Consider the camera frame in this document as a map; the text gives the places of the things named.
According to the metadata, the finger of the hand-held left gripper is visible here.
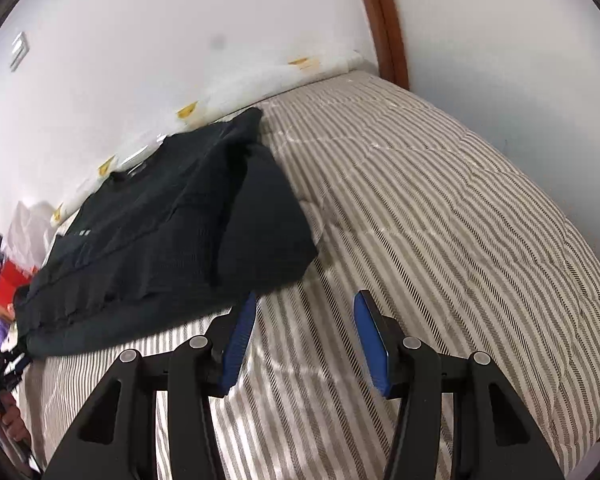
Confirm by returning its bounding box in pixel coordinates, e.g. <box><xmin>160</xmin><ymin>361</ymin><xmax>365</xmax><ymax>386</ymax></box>
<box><xmin>2</xmin><ymin>344</ymin><xmax>31</xmax><ymax>377</ymax></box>

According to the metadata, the person's left hand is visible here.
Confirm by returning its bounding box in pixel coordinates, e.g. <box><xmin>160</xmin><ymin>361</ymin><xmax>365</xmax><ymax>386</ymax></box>
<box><xmin>0</xmin><ymin>399</ymin><xmax>29</xmax><ymax>445</ymax></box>

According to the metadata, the black sweatshirt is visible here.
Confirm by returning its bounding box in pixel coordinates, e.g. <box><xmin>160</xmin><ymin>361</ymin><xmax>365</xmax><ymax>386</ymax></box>
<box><xmin>14</xmin><ymin>106</ymin><xmax>320</xmax><ymax>359</ymax></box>

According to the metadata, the red paper bag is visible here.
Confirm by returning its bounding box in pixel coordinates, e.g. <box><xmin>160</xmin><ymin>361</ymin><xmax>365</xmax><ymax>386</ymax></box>
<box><xmin>0</xmin><ymin>260</ymin><xmax>36</xmax><ymax>311</ymax></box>

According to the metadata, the brown wooden door trim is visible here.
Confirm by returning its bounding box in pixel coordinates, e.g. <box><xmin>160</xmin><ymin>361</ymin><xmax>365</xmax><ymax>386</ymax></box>
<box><xmin>351</xmin><ymin>0</ymin><xmax>410</xmax><ymax>92</ymax></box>

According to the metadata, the white pillow yellow pattern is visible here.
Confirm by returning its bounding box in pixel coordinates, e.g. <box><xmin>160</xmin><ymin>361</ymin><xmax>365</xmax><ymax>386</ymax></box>
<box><xmin>52</xmin><ymin>50</ymin><xmax>363</xmax><ymax>223</ymax></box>

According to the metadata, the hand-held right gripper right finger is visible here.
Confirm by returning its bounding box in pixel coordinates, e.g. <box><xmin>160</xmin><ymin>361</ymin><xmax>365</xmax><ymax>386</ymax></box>
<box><xmin>354</xmin><ymin>290</ymin><xmax>566</xmax><ymax>480</ymax></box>

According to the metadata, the white plastic bag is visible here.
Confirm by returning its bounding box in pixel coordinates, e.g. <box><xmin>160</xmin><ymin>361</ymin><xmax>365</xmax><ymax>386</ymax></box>
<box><xmin>7</xmin><ymin>200</ymin><xmax>66</xmax><ymax>271</ymax></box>

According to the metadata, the striped bed quilt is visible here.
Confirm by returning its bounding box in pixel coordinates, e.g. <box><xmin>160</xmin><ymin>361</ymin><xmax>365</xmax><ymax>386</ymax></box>
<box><xmin>17</xmin><ymin>72</ymin><xmax>600</xmax><ymax>480</ymax></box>

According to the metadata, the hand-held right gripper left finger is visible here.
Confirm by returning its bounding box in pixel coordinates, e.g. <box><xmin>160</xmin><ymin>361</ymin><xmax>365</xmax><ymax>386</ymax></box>
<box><xmin>45</xmin><ymin>290</ymin><xmax>258</xmax><ymax>480</ymax></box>

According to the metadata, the white wall light switch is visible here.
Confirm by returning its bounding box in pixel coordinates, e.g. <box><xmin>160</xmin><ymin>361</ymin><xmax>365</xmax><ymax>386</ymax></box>
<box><xmin>8</xmin><ymin>31</ymin><xmax>31</xmax><ymax>72</ymax></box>

